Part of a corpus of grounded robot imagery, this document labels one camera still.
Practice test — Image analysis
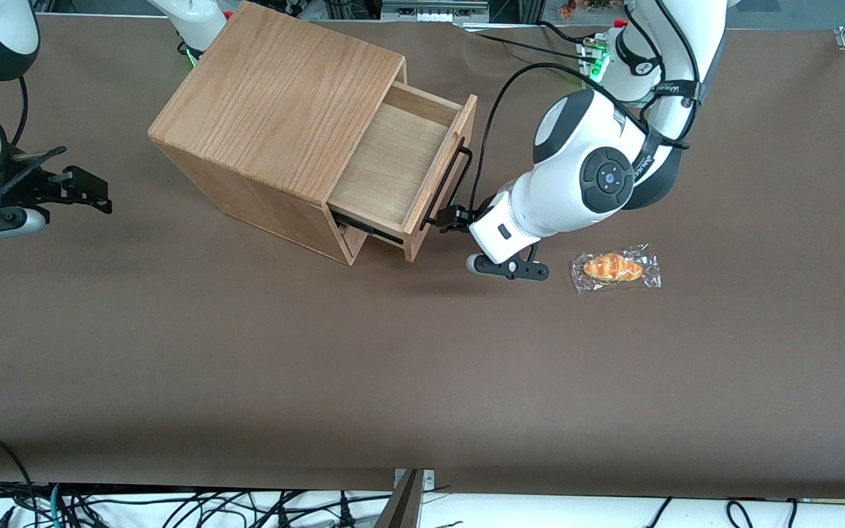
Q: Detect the small metal bracket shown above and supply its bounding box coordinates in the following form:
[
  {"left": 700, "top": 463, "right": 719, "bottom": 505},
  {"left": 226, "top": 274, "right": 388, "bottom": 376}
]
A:
[{"left": 393, "top": 469, "right": 436, "bottom": 491}]

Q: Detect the tangled black cable bundle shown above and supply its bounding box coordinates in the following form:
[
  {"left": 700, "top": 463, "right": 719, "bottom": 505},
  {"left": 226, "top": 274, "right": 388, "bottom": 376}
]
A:
[{"left": 0, "top": 480, "right": 394, "bottom": 528}]

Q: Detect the wooden drawer without rail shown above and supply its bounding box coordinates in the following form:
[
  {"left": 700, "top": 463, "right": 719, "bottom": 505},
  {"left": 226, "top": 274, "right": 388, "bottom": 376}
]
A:
[{"left": 333, "top": 220, "right": 368, "bottom": 266}]

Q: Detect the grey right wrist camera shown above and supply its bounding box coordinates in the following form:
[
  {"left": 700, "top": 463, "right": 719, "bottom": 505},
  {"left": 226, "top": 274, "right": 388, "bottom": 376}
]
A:
[{"left": 0, "top": 208, "right": 48, "bottom": 247}]

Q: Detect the wrapped croissant bread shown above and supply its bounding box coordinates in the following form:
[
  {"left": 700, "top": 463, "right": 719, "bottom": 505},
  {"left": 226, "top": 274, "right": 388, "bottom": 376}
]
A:
[{"left": 571, "top": 243, "right": 663, "bottom": 296}]

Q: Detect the wooden drawer with rail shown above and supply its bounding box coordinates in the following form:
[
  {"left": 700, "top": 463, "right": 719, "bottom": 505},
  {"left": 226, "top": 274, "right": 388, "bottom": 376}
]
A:
[{"left": 329, "top": 81, "right": 479, "bottom": 263}]

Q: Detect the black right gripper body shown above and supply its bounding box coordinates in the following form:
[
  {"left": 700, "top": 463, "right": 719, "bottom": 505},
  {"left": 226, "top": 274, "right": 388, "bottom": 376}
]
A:
[{"left": 0, "top": 156, "right": 65, "bottom": 222}]

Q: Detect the wooden drawer cabinet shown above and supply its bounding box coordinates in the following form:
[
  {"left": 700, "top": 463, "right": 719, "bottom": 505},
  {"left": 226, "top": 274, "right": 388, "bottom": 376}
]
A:
[{"left": 147, "top": 0, "right": 407, "bottom": 266}]

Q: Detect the long black drawer handle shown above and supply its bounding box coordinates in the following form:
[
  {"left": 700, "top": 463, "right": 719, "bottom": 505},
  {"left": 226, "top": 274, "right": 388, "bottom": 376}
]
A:
[{"left": 421, "top": 136, "right": 475, "bottom": 232}]

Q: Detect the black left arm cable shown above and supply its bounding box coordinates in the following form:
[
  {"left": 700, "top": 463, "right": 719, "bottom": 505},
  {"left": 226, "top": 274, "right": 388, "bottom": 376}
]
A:
[{"left": 470, "top": 62, "right": 691, "bottom": 217}]

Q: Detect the metal frame equipment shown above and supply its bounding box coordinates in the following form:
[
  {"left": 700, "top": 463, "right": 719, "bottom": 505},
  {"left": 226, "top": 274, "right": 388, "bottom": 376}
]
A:
[{"left": 382, "top": 0, "right": 491, "bottom": 23}]

